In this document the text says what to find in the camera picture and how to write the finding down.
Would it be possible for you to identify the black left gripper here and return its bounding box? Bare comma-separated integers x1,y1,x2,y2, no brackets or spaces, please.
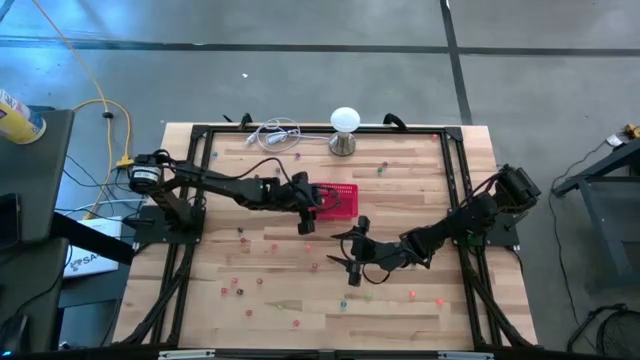
289,171,342,236

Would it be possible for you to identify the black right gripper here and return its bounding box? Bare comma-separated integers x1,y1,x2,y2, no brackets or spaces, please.
326,215,404,288

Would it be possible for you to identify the red plastic basket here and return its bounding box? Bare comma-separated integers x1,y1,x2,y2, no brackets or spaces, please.
308,181,360,221

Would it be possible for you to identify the white dome lamp metal base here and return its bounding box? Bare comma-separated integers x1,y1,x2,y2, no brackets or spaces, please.
328,106,362,158

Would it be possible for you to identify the black bar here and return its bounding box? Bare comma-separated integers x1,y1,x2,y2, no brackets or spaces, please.
49,212,136,266

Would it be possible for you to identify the white printed cardboard box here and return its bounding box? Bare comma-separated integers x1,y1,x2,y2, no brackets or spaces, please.
63,217,124,280

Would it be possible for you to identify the dark metal desk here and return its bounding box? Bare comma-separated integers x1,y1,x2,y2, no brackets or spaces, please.
551,137,640,291

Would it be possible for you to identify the black mesh wastebasket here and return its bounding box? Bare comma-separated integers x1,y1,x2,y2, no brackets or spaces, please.
594,307,640,359

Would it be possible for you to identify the dark grey desk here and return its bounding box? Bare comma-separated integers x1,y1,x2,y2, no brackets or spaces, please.
0,237,70,354
0,105,76,246

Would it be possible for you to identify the dark tablet screen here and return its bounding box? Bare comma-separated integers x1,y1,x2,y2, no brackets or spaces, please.
0,192,22,251

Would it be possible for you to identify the yellow wipes canister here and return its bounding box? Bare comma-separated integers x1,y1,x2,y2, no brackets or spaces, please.
0,88,48,146

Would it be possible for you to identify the white lamp cable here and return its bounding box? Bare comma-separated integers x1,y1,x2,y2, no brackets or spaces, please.
244,116,332,154

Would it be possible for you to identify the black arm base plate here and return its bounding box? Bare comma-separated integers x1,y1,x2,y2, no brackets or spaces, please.
133,203,207,246
449,207,521,247

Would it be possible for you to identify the silver metal bracket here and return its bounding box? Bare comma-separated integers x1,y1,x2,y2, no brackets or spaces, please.
157,349,217,360
437,351,496,360

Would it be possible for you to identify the yellow extension cable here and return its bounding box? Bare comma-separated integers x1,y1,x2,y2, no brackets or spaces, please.
30,0,134,221

